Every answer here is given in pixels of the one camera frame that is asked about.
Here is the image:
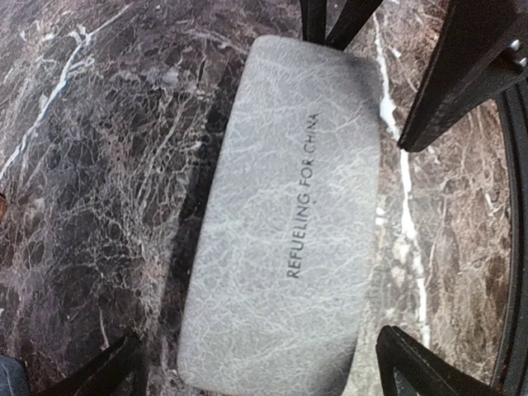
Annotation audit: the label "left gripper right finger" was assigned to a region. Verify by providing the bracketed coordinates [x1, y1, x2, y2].
[375, 326, 499, 395]

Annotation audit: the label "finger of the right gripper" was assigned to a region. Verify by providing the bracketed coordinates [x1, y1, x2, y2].
[299, 0, 382, 50]
[398, 1, 527, 153]

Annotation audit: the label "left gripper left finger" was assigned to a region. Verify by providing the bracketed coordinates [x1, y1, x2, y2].
[40, 332, 147, 395]

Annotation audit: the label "blue-grey glasses case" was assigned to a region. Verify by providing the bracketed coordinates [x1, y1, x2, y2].
[0, 355, 30, 396]

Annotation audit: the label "beige glasses case teal lining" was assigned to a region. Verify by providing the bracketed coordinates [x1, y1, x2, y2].
[177, 35, 380, 395]

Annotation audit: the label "brown sunglasses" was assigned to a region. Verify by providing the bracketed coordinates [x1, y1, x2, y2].
[0, 193, 7, 223]

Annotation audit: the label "black front rail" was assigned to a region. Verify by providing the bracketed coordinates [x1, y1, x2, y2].
[493, 81, 527, 395]

